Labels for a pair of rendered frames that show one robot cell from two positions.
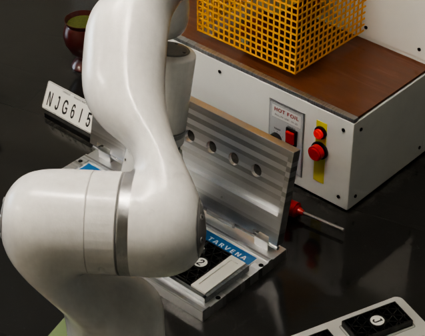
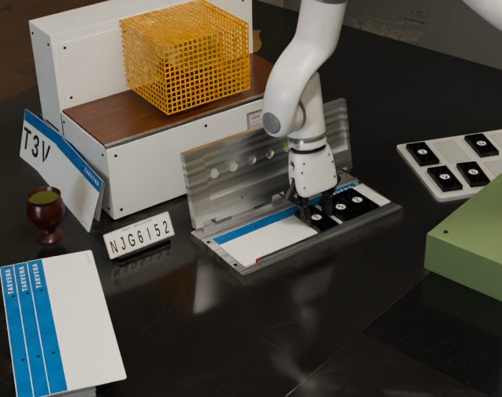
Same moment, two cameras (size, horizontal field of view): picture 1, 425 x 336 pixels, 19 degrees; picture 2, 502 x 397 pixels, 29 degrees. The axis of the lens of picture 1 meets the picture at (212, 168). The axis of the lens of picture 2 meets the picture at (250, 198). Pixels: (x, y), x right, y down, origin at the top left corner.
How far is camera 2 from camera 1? 2.34 m
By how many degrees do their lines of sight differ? 61
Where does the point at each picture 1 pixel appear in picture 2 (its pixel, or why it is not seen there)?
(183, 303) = (389, 216)
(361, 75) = (252, 73)
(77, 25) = (45, 202)
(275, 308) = (394, 188)
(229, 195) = not seen: hidden behind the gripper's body
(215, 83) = (202, 138)
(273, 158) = (329, 116)
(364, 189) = not seen: hidden behind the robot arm
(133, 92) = not seen: outside the picture
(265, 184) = (329, 138)
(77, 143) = (168, 249)
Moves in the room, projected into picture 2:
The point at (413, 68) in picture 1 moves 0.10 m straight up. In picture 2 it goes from (252, 57) to (251, 20)
